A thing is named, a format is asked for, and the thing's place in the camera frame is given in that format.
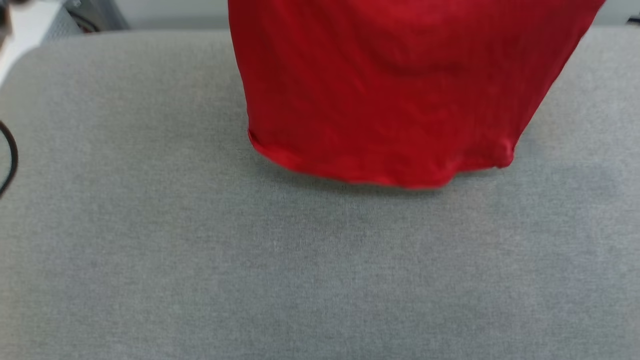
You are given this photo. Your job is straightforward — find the red and white shirt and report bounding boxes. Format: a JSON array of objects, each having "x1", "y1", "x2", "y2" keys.
[{"x1": 227, "y1": 0, "x2": 607, "y2": 190}]

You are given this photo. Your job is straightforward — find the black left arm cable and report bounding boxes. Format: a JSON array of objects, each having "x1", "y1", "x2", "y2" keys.
[{"x1": 0, "y1": 120, "x2": 20, "y2": 199}]

